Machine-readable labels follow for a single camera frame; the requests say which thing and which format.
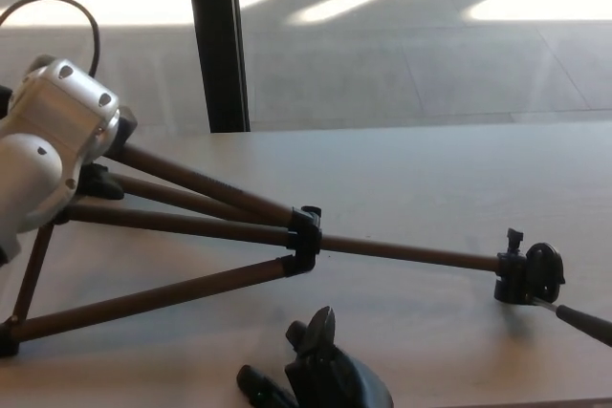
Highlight black vertical post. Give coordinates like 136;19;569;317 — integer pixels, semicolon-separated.
183;0;252;134

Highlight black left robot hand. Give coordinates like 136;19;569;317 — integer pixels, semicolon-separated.
75;108;140;201

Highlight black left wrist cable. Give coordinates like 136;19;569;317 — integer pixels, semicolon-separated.
0;0;101;80

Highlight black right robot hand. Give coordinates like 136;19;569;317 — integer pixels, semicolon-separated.
236;305;395;408

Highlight bronze camera tripod black joints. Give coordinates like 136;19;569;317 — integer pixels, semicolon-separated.
0;139;612;359

